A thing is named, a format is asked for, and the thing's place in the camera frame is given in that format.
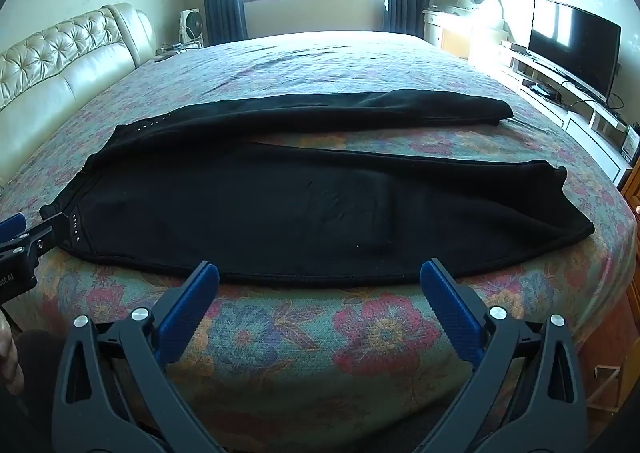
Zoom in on dark cable bundle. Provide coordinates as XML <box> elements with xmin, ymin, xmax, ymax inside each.
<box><xmin>155</xmin><ymin>45</ymin><xmax>188</xmax><ymax>64</ymax></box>

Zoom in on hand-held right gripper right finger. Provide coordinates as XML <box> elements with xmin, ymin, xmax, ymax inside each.
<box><xmin>417</xmin><ymin>258</ymin><xmax>588</xmax><ymax>453</ymax></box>

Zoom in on small white appliance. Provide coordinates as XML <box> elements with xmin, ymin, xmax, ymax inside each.
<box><xmin>621</xmin><ymin>125</ymin><xmax>640</xmax><ymax>160</ymax></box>

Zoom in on white television stand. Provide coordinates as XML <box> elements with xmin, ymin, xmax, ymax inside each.
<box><xmin>500</xmin><ymin>40</ymin><xmax>640</xmax><ymax>178</ymax></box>

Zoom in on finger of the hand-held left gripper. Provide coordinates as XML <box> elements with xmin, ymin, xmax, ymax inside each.
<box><xmin>0</xmin><ymin>213</ymin><xmax>69</xmax><ymax>266</ymax></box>
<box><xmin>0</xmin><ymin>213</ymin><xmax>27</xmax><ymax>238</ymax></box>

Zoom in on white dresser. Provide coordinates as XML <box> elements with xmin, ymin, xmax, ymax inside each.
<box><xmin>422</xmin><ymin>8</ymin><xmax>501</xmax><ymax>58</ymax></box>

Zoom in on black flat television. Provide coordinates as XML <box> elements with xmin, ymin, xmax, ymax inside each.
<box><xmin>527</xmin><ymin>0</ymin><xmax>622</xmax><ymax>104</ymax></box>

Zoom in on cream tufted leather headboard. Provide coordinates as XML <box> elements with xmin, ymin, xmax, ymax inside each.
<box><xmin>0</xmin><ymin>3</ymin><xmax>157</xmax><ymax>186</ymax></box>

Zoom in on brown wooden cabinet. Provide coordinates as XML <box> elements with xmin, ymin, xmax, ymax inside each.
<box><xmin>620</xmin><ymin>153</ymin><xmax>640</xmax><ymax>216</ymax></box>

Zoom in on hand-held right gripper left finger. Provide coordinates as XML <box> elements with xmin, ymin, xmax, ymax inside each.
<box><xmin>52</xmin><ymin>260</ymin><xmax>228</xmax><ymax>453</ymax></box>

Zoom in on black pants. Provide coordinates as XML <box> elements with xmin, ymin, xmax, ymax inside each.
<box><xmin>39</xmin><ymin>89</ymin><xmax>596</xmax><ymax>290</ymax></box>

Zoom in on person's left hand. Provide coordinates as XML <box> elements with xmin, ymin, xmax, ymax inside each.
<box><xmin>0</xmin><ymin>319</ymin><xmax>27</xmax><ymax>396</ymax></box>

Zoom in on floral bedspread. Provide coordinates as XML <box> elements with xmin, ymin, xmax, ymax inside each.
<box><xmin>0</xmin><ymin>30</ymin><xmax>637</xmax><ymax>444</ymax></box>

